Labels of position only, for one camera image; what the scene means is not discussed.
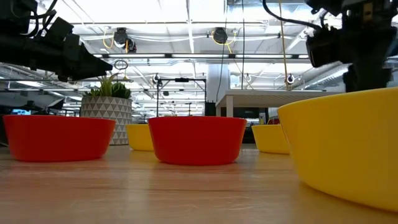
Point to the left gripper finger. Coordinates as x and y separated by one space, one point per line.
90 67

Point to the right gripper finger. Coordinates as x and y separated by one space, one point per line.
367 77

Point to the yellow plastic bowl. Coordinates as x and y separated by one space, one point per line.
345 146
140 137
269 138

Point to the red plastic bowl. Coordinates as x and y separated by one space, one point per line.
197 140
59 138

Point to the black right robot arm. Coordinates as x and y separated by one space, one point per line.
326 5

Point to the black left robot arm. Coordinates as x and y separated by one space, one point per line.
12 46

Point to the green succulent plant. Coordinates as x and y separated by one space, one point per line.
107 88

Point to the white grey triangle-pattern planter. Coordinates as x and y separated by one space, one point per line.
107 107

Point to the blue-lit computer monitor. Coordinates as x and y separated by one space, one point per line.
21 112

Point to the white riser shelf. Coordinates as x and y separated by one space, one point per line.
267 97

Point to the red storage bins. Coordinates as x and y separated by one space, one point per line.
273 120

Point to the long ceiling light strip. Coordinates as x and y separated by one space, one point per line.
199 56

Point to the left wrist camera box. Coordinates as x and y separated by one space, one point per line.
59 28

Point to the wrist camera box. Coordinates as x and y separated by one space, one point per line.
59 28
321 49

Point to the silver ceiling air duct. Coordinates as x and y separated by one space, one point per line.
329 77

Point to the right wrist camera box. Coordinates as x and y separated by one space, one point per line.
321 49

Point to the black metal frame stand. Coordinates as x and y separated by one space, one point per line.
182 80

